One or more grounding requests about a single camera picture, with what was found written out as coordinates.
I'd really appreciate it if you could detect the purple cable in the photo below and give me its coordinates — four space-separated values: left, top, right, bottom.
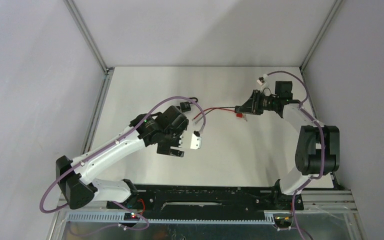
263 70 326 240
39 96 207 231

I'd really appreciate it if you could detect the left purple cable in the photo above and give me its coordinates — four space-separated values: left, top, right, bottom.
39 96 207 231

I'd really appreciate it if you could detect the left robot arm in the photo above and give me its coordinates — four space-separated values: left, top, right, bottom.
55 106 189 210

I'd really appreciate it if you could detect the black cable lock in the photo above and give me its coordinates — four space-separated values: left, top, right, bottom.
213 106 235 111

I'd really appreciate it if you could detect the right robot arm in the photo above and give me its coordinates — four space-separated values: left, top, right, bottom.
234 81 340 209

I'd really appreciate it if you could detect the black padlock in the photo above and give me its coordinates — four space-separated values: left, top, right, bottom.
179 101 192 113

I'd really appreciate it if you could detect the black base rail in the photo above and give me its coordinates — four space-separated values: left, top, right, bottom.
105 180 304 222

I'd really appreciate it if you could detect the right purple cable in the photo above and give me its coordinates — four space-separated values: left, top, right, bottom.
263 70 326 240

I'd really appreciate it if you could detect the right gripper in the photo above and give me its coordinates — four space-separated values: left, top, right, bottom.
237 89 279 116

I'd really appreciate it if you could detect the red cable lock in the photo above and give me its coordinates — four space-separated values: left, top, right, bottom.
192 107 243 122

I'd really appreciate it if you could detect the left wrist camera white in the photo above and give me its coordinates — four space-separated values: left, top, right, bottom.
186 131 202 150

